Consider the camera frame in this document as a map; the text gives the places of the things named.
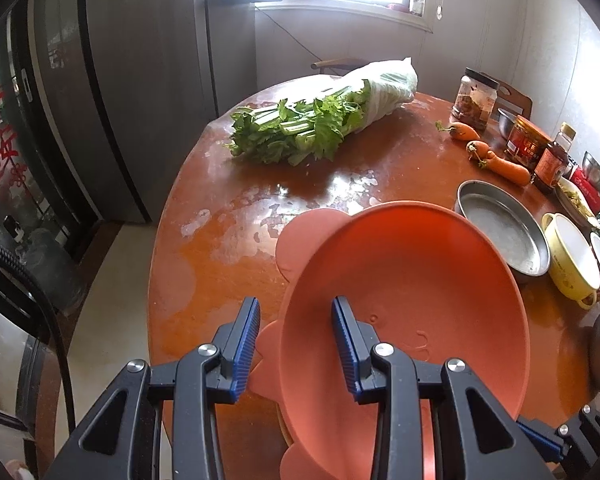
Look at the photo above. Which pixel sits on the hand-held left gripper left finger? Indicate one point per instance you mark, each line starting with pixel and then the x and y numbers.
pixel 244 350

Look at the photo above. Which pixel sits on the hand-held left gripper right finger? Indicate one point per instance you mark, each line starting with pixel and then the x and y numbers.
pixel 345 350

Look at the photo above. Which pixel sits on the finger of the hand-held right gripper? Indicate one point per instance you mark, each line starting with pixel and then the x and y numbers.
pixel 597 422
pixel 537 439

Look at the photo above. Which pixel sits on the orange bowl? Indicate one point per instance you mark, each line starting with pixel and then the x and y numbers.
pixel 430 280

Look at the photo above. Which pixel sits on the round steel pan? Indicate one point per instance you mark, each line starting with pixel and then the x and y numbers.
pixel 500 225

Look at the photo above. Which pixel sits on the plate of food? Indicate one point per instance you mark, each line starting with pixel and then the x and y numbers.
pixel 575 202

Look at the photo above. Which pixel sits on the red tissue pack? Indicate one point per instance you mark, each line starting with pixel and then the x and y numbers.
pixel 587 185

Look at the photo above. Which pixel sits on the celery in plastic bag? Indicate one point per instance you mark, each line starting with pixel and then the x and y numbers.
pixel 320 110

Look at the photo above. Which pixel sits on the carrot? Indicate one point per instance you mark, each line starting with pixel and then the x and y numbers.
pixel 480 150
pixel 462 131
pixel 510 169

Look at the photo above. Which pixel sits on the small steel bowl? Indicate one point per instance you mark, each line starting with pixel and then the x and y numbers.
pixel 596 170
pixel 507 122

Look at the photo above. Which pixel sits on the brown sauce bottle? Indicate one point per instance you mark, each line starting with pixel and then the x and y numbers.
pixel 552 165

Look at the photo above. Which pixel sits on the red lid sauce jar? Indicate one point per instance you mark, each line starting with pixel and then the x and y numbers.
pixel 525 142

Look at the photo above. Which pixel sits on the black lid pickle jar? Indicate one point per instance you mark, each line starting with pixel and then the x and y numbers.
pixel 475 100

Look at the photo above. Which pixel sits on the grey refrigerator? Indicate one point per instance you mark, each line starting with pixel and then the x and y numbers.
pixel 145 85

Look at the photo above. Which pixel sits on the wooden chair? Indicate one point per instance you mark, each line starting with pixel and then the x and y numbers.
pixel 517 97
pixel 330 63

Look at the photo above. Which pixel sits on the dark glass door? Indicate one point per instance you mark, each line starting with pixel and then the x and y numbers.
pixel 15 170

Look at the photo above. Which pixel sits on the small jar on windowsill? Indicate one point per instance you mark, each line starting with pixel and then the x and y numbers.
pixel 417 5

